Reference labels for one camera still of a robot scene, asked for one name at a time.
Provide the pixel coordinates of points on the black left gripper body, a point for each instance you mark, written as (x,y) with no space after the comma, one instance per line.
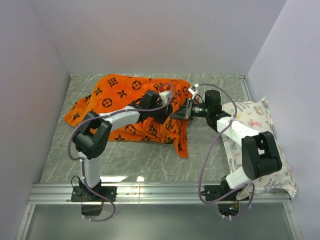
(159,114)

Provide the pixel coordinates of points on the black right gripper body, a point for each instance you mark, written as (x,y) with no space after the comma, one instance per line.
(196,110)

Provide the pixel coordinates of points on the orange patterned pillowcase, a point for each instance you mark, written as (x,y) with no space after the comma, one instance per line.
(114,92)

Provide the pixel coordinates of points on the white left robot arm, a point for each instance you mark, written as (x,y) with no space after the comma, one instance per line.
(90,137)

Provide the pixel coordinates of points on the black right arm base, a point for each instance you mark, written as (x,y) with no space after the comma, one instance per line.
(230,206)

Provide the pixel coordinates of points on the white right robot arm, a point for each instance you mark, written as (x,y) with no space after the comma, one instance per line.
(259,152)

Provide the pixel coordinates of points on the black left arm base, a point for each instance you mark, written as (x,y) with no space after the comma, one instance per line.
(91,204)

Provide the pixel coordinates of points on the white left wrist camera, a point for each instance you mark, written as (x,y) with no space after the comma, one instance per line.
(165,97)

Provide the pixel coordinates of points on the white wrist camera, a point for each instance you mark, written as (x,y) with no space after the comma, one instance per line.
(194,90)
(165,97)

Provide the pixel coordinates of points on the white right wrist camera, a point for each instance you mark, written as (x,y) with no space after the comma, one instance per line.
(194,90)

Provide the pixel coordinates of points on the aluminium mounting rail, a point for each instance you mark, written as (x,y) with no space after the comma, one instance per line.
(126,193)

